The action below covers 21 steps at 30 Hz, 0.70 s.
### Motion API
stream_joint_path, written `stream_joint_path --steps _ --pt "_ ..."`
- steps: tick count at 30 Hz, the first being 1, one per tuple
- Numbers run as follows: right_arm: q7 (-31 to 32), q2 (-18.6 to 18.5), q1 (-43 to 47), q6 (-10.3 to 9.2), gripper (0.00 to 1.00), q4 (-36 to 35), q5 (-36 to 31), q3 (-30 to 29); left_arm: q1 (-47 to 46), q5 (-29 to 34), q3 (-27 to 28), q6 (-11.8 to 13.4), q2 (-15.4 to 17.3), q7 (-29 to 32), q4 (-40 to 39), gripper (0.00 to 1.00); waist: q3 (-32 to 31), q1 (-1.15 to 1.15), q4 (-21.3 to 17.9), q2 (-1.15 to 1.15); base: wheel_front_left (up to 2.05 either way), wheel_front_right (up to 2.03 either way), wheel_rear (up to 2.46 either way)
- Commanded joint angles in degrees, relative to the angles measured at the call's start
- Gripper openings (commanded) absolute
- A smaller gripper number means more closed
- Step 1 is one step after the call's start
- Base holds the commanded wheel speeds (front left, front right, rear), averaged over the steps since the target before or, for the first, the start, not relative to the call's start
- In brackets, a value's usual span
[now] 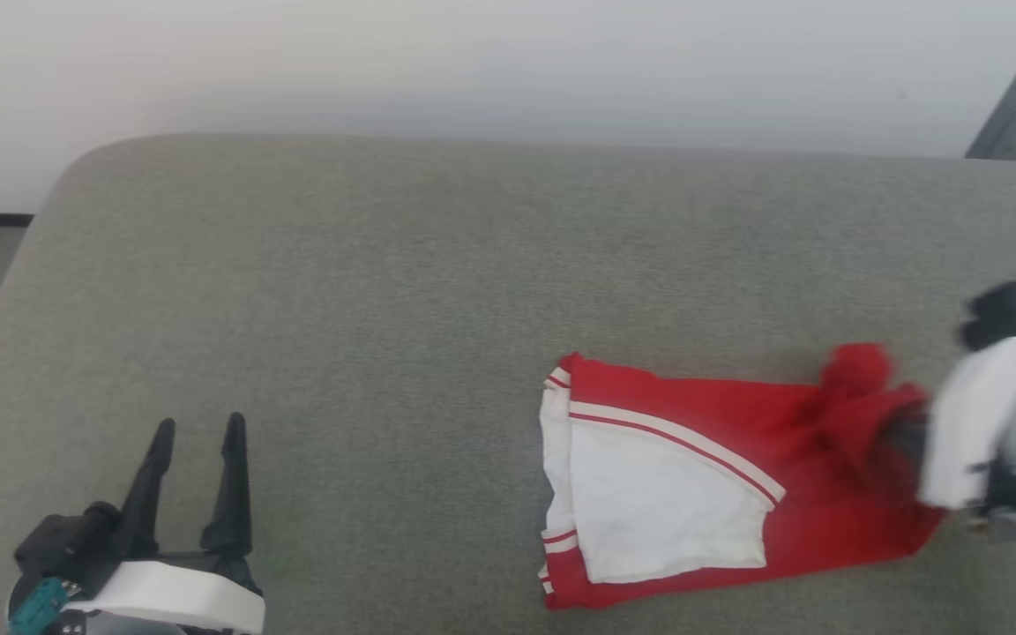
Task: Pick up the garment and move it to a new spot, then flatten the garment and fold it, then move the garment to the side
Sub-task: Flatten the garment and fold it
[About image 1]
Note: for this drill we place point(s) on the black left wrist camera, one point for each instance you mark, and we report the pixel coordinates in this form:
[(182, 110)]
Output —
[(67, 547)]

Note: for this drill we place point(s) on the grey fabric sofa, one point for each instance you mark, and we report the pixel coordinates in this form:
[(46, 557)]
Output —
[(437, 300)]

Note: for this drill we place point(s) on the teal left camera connector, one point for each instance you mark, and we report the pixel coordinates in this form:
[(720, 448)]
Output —
[(36, 607)]

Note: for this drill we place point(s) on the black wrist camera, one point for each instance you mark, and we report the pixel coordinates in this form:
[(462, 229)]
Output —
[(1006, 313), (67, 547)]

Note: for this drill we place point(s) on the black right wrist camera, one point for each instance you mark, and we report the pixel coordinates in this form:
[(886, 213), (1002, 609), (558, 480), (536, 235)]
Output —
[(1006, 313)]

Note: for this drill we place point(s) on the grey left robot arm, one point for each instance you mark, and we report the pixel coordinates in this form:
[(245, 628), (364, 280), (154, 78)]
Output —
[(102, 626)]

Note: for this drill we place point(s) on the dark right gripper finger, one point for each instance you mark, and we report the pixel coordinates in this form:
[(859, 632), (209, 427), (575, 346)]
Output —
[(905, 445)]

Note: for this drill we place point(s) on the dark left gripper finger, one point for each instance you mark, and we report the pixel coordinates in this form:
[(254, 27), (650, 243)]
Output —
[(229, 494), (148, 489)]

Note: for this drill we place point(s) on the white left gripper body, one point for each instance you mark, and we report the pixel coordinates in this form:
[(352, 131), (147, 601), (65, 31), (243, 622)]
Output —
[(177, 595)]

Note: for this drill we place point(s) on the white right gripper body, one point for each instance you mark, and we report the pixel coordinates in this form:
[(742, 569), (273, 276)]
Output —
[(980, 423)]

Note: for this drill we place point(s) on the red and white shirt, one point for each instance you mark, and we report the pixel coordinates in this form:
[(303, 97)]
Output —
[(702, 476)]

